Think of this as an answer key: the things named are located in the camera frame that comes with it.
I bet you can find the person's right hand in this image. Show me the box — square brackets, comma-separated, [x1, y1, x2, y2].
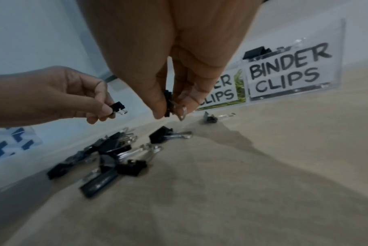
[77, 0, 263, 121]

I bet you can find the person's left hand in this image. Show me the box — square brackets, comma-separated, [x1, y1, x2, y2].
[0, 66, 116, 128]

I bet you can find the small black binder clip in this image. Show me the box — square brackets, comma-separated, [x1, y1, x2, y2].
[162, 89, 188, 121]
[107, 101, 129, 119]

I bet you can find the clear two-compartment plastic box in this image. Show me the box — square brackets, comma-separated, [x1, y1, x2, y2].
[196, 61, 249, 111]

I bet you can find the pile of black binder clips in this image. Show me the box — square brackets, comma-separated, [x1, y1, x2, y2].
[46, 111, 237, 199]
[242, 38, 307, 61]

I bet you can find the transparent box for binder clips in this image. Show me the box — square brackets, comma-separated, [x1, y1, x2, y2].
[241, 18, 347, 102]

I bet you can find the black white marker wristband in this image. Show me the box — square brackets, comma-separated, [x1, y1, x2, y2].
[0, 126, 44, 163]

